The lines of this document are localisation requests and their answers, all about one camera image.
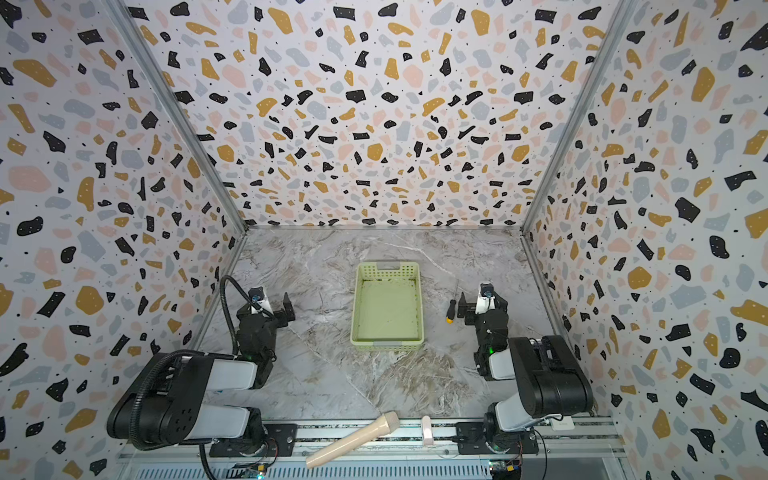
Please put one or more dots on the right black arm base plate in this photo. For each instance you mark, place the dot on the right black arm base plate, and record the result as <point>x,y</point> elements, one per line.
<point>477,438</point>

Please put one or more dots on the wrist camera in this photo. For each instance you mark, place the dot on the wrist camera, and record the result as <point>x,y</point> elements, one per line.
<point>256,295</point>
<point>485,299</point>

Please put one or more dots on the light green plastic basket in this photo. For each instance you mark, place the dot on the light green plastic basket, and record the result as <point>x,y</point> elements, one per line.
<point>387,308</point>

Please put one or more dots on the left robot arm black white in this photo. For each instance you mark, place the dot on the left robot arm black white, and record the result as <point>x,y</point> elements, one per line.
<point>166,404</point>

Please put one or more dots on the black yellow screwdriver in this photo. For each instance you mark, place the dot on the black yellow screwdriver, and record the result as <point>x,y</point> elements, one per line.
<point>451,311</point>

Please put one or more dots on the aluminium front rail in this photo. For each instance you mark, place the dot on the aluminium front rail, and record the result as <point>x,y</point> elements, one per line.
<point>593,450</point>

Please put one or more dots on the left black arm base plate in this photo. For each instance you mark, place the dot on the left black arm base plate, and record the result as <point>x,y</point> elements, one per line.
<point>270,441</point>

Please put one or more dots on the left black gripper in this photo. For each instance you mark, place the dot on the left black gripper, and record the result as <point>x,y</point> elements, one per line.
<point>278,312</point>

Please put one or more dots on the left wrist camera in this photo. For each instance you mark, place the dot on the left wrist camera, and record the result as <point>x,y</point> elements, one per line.
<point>256,295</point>

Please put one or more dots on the white connector block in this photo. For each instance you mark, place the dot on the white connector block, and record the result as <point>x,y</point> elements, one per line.
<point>565,423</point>

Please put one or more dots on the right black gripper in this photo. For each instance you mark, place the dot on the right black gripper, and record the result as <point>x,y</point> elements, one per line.
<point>471,309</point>

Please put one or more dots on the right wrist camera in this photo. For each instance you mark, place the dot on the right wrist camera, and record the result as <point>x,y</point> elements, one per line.
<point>485,299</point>

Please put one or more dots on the small white clip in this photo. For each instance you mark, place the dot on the small white clip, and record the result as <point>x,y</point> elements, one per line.
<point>427,431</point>

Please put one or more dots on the beige cylindrical handle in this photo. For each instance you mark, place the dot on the beige cylindrical handle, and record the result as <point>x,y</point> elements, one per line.
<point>382,426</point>

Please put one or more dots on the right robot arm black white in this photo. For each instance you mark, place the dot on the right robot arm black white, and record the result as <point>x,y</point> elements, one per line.
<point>550,384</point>

